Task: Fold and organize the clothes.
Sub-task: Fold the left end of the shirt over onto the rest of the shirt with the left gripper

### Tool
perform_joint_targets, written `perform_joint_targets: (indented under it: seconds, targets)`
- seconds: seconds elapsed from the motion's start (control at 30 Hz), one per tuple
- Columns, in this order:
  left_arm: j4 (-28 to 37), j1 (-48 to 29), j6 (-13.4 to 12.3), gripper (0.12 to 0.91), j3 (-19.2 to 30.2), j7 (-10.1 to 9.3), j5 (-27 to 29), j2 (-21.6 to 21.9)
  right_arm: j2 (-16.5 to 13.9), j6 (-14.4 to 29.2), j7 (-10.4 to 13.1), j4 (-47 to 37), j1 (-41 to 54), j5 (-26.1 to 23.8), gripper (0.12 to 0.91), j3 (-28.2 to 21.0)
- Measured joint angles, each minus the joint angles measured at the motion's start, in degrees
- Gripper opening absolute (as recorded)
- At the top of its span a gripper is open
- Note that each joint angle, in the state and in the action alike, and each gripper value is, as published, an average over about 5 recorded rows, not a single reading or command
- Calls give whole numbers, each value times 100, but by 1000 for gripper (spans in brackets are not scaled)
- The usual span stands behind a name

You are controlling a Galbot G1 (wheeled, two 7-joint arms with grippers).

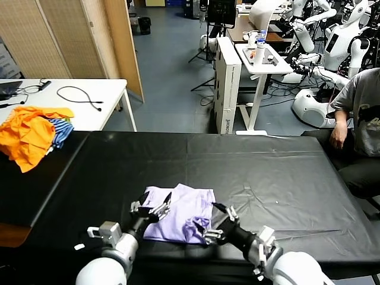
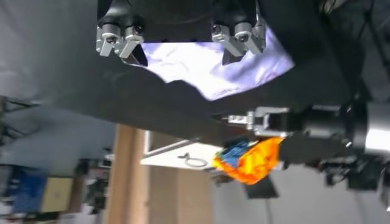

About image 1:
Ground tall white cardboard box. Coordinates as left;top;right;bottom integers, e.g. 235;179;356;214
214;37;243;135

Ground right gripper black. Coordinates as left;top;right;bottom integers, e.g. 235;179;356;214
192;201;261;264

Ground black loose cable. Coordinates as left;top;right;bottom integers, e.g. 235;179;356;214
56;85;105;113

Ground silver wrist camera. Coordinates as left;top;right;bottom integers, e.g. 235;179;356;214
252;225;278;274
87;221;123;248

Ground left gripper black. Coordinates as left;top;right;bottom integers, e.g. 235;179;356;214
127;191;173;238

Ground seated person in grey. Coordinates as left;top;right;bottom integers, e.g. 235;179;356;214
331;67;380;157

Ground black cable with adapter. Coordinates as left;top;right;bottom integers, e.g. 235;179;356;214
17;78;52;105

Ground orange garment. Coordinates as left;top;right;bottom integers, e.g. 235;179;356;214
0;106;75;174

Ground white curved plastic shell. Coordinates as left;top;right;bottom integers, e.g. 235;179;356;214
248;0;287;29

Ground black monitor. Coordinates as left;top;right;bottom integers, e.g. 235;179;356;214
206;0;238;29

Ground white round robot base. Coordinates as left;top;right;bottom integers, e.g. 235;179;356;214
290;88;339;129

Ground black plastic table cover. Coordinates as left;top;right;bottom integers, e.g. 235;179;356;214
31;131;380;270

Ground white bottle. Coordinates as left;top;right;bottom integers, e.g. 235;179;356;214
252;43;265;69

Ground blue striped garment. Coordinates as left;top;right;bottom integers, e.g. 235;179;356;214
47;118;75;150

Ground person forearm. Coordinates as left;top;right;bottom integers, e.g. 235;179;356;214
334;109;352;131

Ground white humanoid robot black joints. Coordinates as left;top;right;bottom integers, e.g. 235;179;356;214
280;0;373;90

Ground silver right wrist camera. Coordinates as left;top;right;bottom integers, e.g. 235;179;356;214
252;225;278;274

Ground black trash bin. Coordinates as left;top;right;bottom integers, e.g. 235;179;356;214
138;17;152;36

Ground black tripod stand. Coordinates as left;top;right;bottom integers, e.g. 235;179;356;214
189;23;218;93

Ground white standing desk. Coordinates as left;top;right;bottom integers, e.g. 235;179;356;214
234;43;295;137

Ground black laptop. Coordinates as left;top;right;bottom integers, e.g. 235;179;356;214
0;80;24;102

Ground white table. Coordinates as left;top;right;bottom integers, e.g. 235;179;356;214
0;78;138;133

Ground grey tray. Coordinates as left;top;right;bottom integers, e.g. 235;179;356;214
242;47;280;67

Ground person hand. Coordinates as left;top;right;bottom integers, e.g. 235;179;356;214
330;126;347;149

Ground wooden folding screen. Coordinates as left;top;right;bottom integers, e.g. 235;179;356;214
0;0;146;105

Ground brown wooden desk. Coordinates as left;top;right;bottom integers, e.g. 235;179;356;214
227;14;293;45

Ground lavender t-shirt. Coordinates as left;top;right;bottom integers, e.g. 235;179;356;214
142;183;217;245

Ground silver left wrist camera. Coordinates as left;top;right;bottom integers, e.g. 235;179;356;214
87;221;123;248

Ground black person trousers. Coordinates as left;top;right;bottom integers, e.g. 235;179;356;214
300;129;380;200

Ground white storage box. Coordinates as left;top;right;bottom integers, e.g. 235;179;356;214
0;37;23;80

